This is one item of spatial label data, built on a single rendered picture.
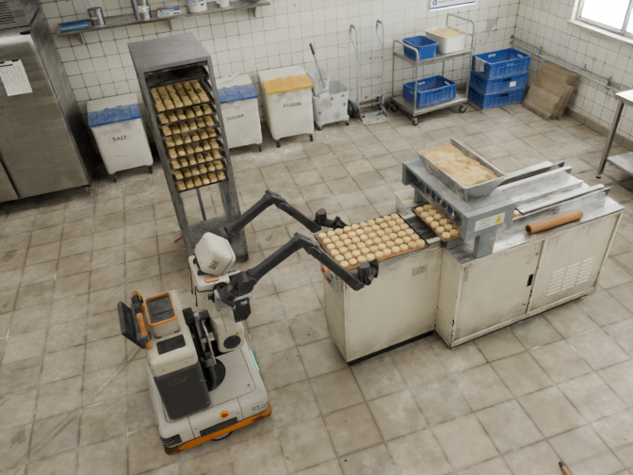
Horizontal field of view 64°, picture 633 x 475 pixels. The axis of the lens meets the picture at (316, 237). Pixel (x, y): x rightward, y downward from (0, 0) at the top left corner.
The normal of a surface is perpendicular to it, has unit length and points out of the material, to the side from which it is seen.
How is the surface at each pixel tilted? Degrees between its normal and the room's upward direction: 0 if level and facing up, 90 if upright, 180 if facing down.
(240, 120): 91
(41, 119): 90
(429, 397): 0
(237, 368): 1
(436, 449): 0
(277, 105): 92
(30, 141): 89
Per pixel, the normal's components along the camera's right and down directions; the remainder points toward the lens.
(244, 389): -0.06, -0.80
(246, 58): 0.29, 0.56
